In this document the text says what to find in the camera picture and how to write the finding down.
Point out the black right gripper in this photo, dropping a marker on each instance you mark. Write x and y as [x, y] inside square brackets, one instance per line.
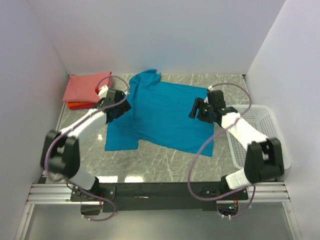
[199, 104]

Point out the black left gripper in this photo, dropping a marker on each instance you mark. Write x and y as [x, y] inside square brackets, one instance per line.
[123, 108]

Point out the teal blue t shirt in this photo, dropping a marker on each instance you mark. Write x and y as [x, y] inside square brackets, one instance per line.
[159, 114]

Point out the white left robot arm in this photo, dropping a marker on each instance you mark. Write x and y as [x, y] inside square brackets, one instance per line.
[61, 149]

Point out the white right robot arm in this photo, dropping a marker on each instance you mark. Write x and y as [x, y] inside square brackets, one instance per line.
[264, 156]

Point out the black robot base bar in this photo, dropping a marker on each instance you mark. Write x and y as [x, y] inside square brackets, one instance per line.
[144, 196]

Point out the folded salmon pink t shirt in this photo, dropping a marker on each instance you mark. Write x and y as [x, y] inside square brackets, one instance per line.
[82, 88]

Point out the folded orange t shirt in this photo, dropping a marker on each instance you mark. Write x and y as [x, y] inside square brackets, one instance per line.
[75, 105]

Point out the white perforated plastic basket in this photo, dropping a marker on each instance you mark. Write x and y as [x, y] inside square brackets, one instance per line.
[262, 119]

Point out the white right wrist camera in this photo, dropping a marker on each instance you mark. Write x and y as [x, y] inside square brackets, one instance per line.
[210, 88]

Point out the aluminium extrusion rail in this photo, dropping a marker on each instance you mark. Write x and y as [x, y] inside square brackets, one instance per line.
[49, 194]

